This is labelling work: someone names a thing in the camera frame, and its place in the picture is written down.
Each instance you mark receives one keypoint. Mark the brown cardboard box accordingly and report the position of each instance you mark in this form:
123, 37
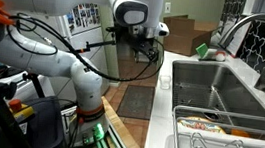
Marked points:
185, 36

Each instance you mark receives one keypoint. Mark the clear plastic cup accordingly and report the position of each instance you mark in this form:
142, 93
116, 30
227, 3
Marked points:
164, 82

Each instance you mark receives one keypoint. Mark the red emergency stop button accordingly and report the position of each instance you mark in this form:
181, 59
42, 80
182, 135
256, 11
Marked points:
15, 104

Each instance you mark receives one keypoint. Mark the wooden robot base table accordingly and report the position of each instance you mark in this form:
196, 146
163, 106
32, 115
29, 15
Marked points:
118, 124

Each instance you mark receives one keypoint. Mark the dark floor mat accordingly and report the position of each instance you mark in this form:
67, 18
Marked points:
136, 101

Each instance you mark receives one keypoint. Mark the orange plastic cup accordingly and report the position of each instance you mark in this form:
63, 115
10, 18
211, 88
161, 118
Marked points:
240, 133

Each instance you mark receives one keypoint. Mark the floral patterned plate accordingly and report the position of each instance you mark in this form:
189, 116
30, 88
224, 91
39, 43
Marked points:
200, 125

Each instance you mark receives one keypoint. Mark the white refrigerator with photos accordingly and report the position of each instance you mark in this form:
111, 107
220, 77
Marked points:
90, 35

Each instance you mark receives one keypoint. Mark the white wall outlet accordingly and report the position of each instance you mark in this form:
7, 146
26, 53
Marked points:
167, 7

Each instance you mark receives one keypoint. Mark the stainless steel sink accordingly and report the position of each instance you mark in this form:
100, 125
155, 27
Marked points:
199, 78

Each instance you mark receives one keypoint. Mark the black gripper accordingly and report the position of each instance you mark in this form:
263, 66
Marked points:
145, 47

